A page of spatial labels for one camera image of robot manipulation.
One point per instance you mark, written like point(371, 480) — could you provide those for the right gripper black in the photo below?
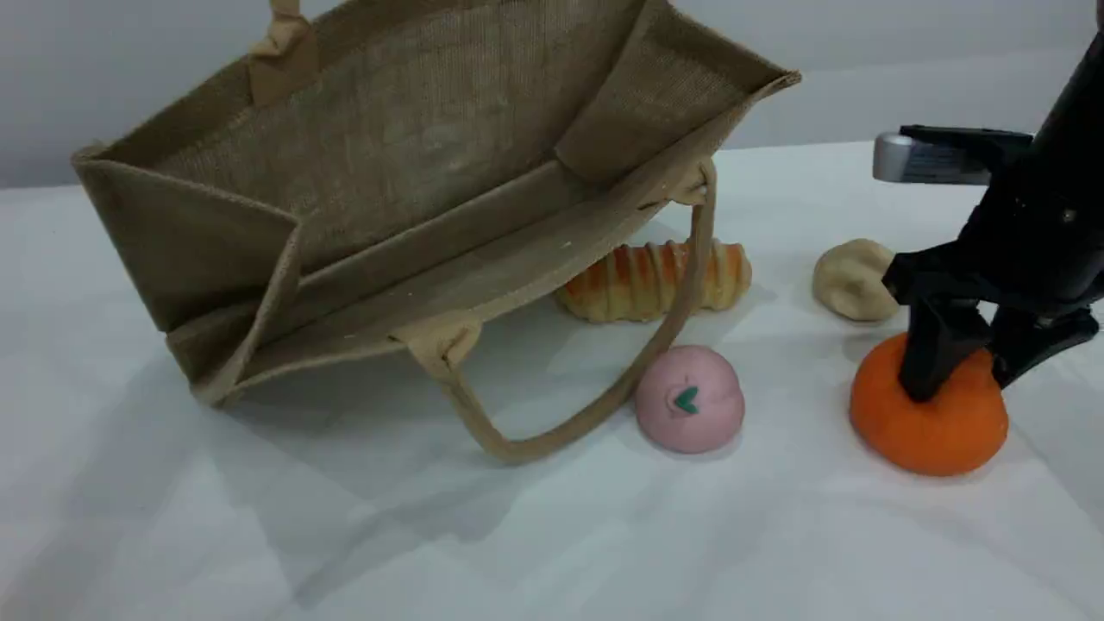
point(1035, 250)

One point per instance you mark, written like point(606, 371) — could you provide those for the orange toy fruit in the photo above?
point(940, 435)

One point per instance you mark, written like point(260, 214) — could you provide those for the cream egg yolk pastry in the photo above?
point(849, 280)

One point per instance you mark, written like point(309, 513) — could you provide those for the brown jute tote bag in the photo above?
point(388, 129)

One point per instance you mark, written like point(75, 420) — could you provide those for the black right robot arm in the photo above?
point(1078, 95)

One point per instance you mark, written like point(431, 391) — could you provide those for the pink peach bun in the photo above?
point(690, 423)

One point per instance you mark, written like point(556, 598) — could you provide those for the long striped bread roll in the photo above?
point(621, 285)

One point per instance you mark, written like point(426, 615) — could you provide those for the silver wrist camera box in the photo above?
point(931, 164)

